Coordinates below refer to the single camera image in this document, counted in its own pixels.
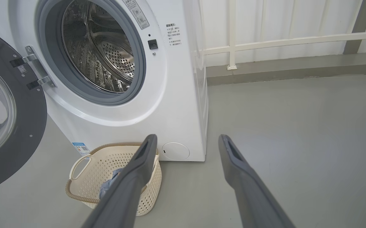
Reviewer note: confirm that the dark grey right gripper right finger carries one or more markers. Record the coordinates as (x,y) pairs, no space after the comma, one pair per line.
(252,196)

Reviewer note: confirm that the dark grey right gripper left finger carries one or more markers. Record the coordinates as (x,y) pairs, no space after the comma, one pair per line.
(129,190)

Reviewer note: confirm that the blue cartoon print garment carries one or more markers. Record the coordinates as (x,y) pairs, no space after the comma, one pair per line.
(108,186)

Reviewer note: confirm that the round dark washer door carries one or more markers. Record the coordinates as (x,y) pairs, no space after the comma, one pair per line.
(31,126)

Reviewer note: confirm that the white front-load washing machine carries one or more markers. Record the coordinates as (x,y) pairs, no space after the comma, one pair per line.
(170,95)

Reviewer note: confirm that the stainless steel washing machine drum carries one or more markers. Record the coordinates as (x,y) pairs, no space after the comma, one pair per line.
(107,47)

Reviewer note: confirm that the black door latch socket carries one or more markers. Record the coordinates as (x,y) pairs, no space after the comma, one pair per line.
(152,44)

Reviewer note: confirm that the metal door hinge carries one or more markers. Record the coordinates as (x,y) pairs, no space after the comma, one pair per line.
(39,68)

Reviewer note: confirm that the white label sticker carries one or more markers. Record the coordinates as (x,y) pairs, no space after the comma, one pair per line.
(22,69)

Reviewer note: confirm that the grey rubber door gasket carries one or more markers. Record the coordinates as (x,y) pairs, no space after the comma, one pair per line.
(48,47)

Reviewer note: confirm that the cream perforated laundry basket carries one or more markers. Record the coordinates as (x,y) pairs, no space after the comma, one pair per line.
(88,180)

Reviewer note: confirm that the round white filter cover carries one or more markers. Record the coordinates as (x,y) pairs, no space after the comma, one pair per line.
(175,151)

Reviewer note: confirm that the blue energy label sticker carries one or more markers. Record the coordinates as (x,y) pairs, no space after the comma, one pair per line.
(81,148)

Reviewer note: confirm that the black printed text label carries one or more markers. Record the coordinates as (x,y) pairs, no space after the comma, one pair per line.
(173,34)

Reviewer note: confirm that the white metal railing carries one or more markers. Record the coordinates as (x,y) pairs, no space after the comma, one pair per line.
(232,31)

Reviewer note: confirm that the grey warning sticker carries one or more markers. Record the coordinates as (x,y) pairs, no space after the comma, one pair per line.
(137,14)

